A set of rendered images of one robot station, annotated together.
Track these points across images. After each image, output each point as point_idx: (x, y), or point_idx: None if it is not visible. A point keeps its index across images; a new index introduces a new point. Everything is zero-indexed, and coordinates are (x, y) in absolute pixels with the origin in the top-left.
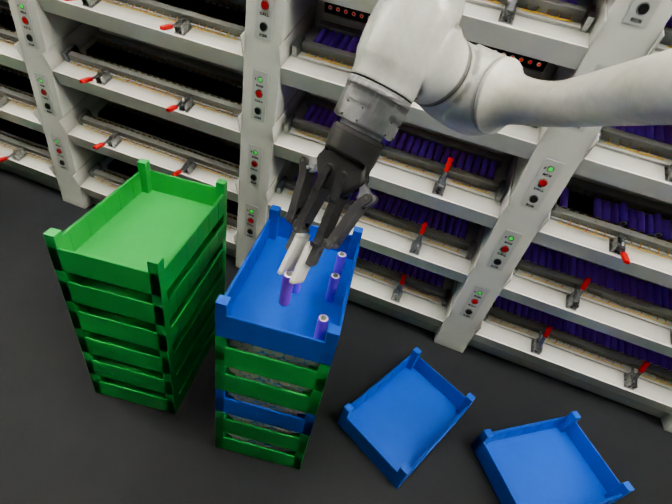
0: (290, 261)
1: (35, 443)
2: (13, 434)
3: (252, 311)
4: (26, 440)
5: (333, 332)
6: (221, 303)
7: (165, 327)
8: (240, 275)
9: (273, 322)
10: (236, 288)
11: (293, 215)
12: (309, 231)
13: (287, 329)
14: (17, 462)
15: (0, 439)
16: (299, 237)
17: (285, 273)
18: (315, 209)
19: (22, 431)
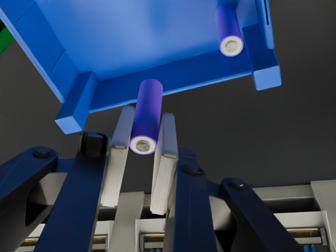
0: (127, 150)
1: (23, 58)
2: (5, 61)
3: (89, 24)
4: (17, 59)
5: (268, 86)
6: (73, 131)
7: (8, 44)
8: (13, 17)
9: (134, 23)
10: (34, 29)
11: (42, 220)
12: (109, 141)
13: (163, 21)
14: (31, 71)
15: (5, 68)
16: (117, 201)
17: (135, 147)
18: (91, 241)
19: (7, 57)
